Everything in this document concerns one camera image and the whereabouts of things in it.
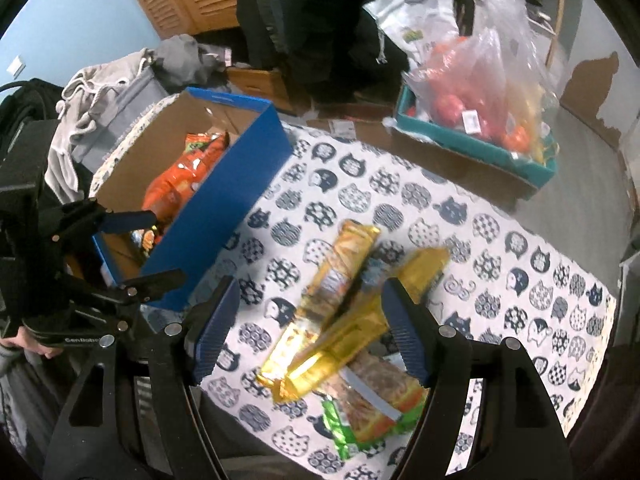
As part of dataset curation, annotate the orange green snack bag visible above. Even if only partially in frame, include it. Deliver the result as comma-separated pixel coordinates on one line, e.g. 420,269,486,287
320,350,430,460

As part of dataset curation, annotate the gold biscuit pack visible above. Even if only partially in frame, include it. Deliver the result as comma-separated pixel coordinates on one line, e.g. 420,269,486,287
257,220,381,403
279,247,450,401

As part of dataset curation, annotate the left hand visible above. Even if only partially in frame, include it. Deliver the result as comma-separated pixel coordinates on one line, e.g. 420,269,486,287
0,327,63,359

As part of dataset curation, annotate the orange chip bag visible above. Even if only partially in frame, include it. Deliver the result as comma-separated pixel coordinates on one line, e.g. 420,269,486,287
131,128,230,258

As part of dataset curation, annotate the cat pattern tablecloth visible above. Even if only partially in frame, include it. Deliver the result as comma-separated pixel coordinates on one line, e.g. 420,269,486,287
90,96,616,479

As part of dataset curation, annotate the grey clothes pile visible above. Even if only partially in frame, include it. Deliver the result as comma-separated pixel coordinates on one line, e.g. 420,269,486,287
44,34,232,204

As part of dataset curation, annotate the black backpack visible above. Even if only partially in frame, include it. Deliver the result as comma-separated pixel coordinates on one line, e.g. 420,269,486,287
0,78,63,160

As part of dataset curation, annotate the blue cardboard box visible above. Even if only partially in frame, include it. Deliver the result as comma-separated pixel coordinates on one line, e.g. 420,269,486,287
92,88,292,311

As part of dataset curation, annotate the teal cardboard box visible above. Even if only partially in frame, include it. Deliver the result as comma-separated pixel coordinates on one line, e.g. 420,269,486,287
394,86,559,188

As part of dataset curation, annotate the small wooden box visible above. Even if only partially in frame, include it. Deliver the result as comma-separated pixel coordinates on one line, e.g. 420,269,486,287
227,67,293,112

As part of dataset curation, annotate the clear bag of fruit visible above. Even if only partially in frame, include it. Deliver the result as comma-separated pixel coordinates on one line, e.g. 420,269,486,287
405,0,558,164

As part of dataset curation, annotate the black hanging coat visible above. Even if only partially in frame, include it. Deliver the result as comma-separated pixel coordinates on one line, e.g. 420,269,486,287
236,0,408,103

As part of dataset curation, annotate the silver foil bag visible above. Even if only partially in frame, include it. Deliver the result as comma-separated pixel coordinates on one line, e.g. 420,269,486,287
363,0,459,68

